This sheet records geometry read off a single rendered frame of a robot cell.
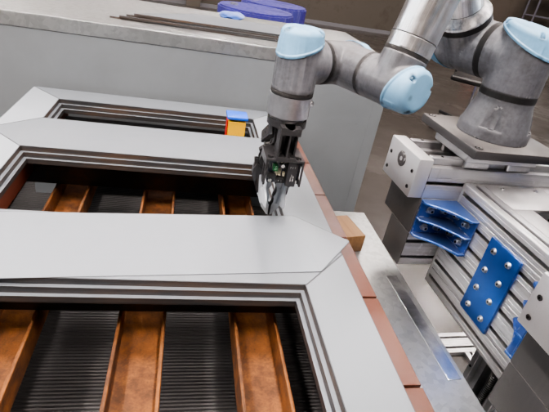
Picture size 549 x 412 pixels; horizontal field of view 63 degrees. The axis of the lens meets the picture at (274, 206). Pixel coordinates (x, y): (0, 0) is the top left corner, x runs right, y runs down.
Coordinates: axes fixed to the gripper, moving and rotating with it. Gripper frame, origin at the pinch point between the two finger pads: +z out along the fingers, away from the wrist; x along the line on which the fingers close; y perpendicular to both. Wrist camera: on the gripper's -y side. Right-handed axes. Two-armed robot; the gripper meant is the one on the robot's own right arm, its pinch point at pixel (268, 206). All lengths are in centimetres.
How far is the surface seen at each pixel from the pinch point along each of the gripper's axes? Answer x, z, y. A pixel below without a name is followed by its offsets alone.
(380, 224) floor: 102, 86, -135
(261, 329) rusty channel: -1.1, 17.7, 16.9
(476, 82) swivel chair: 252, 31, -312
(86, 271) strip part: -31.1, 0.7, 21.8
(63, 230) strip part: -36.7, 0.7, 11.0
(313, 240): 7.2, 0.6, 10.8
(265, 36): 7, -20, -77
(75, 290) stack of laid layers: -32.2, 2.5, 24.0
